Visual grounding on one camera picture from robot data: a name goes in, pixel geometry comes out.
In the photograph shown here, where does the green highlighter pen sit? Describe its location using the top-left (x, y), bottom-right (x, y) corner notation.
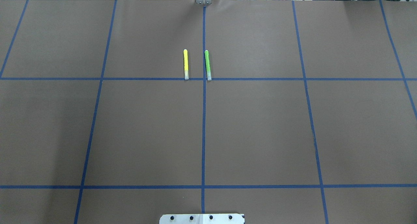
top-left (204, 50), bottom-right (212, 81)

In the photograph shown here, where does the yellow highlighter pen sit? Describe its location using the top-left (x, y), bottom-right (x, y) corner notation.
top-left (183, 49), bottom-right (189, 80)

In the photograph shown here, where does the metal mounting plate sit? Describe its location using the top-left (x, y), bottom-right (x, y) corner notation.
top-left (159, 213), bottom-right (245, 224)

